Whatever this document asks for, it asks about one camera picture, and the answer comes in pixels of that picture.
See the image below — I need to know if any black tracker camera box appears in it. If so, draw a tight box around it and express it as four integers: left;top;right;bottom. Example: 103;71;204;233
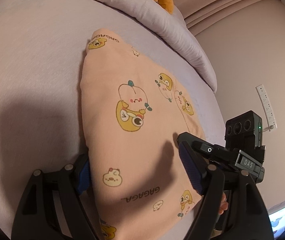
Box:
224;111;266;164

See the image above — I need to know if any lilac folded duvet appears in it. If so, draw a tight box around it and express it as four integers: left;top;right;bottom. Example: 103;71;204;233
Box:
15;0;218;94

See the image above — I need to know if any person right hand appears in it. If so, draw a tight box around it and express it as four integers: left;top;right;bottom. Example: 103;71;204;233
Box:
218;192;229;215

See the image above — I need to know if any lilac bed sheet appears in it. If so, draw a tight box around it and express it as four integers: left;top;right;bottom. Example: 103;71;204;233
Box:
0;0;225;235

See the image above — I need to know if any peach cartoon print shirt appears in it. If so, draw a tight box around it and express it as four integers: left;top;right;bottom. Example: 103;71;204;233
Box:
80;29;205;239

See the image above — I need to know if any white wall socket strip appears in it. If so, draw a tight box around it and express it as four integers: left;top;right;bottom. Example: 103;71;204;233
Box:
256;84;277;132

